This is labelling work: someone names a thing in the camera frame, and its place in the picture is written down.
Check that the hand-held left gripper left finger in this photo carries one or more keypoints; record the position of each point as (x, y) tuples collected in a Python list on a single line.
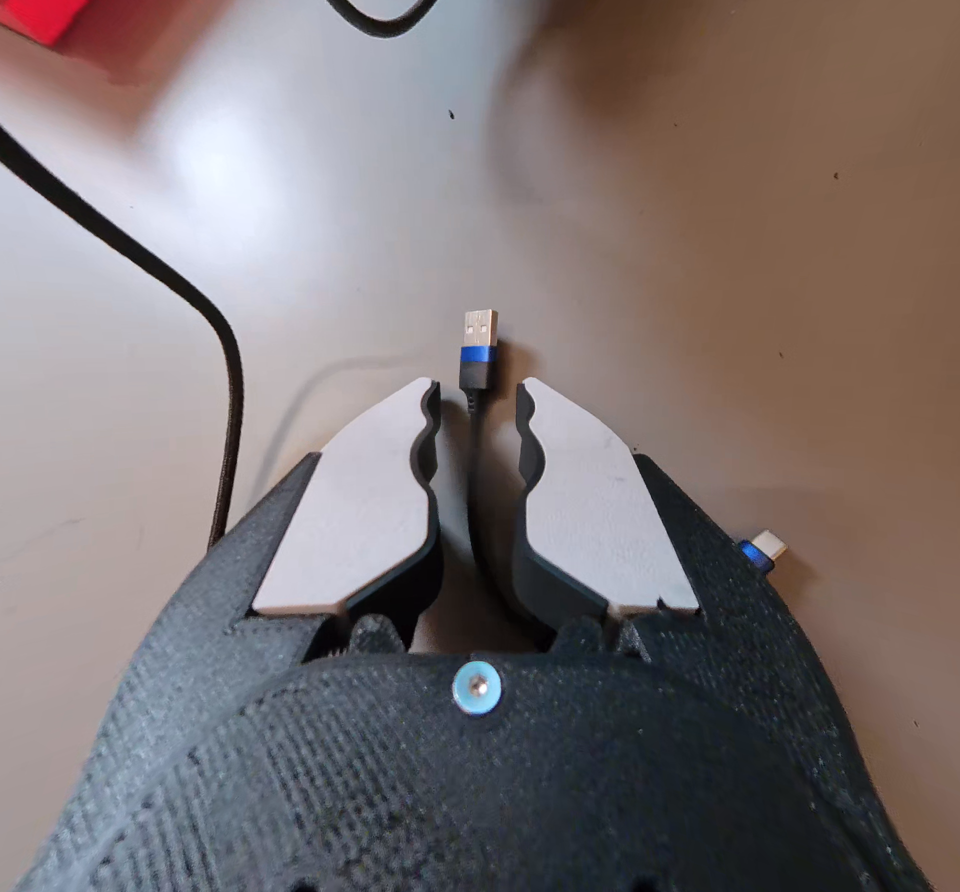
[(352, 517)]

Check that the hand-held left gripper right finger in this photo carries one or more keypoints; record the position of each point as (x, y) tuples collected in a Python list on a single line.
[(600, 517)]

